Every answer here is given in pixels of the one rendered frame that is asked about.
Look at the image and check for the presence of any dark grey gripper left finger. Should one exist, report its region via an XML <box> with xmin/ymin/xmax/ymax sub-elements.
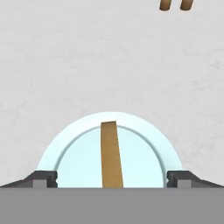
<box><xmin>0</xmin><ymin>170</ymin><xmax>59</xmax><ymax>189</ymax></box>

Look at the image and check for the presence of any pale blue round plate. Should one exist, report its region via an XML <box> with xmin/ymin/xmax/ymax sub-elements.
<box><xmin>36</xmin><ymin>111</ymin><xmax>184</xmax><ymax>189</ymax></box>

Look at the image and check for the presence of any brown wooden cylinder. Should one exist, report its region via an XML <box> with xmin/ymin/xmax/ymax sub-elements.
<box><xmin>179</xmin><ymin>0</ymin><xmax>194</xmax><ymax>11</ymax></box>
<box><xmin>158</xmin><ymin>0</ymin><xmax>172</xmax><ymax>12</ymax></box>

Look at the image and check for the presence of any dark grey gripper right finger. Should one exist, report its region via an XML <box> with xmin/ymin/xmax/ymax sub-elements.
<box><xmin>166</xmin><ymin>170</ymin><xmax>224</xmax><ymax>189</ymax></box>

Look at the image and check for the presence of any brown bread slice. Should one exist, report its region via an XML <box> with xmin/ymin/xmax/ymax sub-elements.
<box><xmin>100</xmin><ymin>120</ymin><xmax>124</xmax><ymax>189</ymax></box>

